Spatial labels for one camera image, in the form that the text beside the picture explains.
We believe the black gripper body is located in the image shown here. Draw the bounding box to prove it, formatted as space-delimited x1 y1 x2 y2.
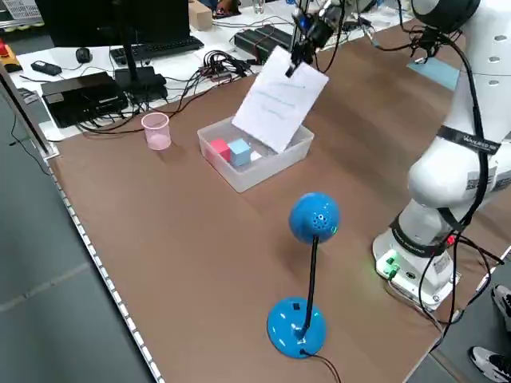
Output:
303 14 335 48

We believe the white A4 paper sheet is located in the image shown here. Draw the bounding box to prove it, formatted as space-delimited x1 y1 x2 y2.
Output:
231 45 331 154

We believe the blue A4 clipboard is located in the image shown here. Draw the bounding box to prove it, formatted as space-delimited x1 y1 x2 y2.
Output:
406 55 461 91

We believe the black finned power supply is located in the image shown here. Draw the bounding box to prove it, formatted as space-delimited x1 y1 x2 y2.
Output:
234 24 295 65

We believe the small cardboard box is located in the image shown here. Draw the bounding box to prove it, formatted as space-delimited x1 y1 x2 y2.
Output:
188 1 213 32

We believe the light blue block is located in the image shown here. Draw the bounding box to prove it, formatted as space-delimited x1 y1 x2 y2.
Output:
229 139 252 168

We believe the red block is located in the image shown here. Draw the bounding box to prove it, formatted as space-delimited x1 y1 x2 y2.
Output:
210 139 232 163

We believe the black keyboard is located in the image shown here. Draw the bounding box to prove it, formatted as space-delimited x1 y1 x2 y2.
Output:
109 36 205 67

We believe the clear plastic bin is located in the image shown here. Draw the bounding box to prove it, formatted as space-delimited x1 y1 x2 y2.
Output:
196 115 315 194

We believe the pink mesh cup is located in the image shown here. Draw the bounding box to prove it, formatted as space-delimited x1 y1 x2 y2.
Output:
141 112 172 152

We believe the blue desk lamp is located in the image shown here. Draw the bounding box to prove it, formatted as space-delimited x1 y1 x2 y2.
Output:
266 192 342 359

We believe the black computer monitor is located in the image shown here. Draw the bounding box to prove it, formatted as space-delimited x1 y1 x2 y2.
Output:
34 0 191 101

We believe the black electronics box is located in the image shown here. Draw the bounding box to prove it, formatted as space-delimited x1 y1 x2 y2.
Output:
41 71 130 129

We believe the small black handheld device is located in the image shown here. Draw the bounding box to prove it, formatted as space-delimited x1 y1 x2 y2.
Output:
30 60 63 77

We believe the white plastic crate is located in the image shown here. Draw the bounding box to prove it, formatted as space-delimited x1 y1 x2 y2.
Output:
0 0 41 20

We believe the red emergency stop button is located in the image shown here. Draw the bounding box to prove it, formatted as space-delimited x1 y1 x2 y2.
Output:
0 39 22 73

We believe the person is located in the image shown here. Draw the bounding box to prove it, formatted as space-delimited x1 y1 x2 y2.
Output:
467 283 511 383

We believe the black cable bundle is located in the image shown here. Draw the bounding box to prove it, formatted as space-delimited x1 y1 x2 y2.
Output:
75 49 256 135

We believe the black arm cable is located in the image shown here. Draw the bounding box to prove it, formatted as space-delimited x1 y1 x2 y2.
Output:
357 0 505 356

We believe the black lamp cable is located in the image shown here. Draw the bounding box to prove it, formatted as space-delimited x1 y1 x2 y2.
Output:
301 349 343 383

